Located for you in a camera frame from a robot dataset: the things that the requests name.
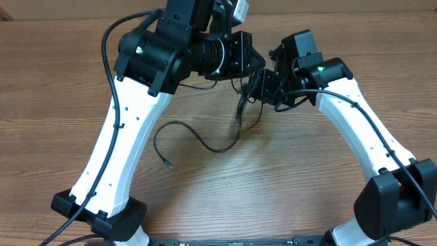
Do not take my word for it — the black usb cable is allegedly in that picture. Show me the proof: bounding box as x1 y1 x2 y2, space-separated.
153 112 243 169
230 70 266 133

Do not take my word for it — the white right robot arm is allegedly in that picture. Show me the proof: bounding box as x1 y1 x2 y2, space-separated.
252 30 436 245

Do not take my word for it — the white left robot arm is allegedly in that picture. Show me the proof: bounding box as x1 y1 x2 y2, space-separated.
51 0 265 245

